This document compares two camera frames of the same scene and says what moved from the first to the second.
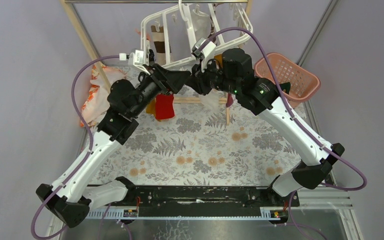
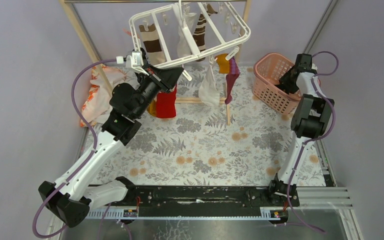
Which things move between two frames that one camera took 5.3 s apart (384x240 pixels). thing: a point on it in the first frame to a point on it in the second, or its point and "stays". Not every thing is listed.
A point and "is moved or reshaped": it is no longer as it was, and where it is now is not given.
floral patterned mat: (212, 140) stays
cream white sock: (202, 25) to (183, 48)
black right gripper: (198, 82) to (291, 89)
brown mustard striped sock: (150, 107) stays
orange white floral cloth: (96, 101) stays
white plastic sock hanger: (168, 37) is moved or reshaped
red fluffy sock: (164, 106) stays
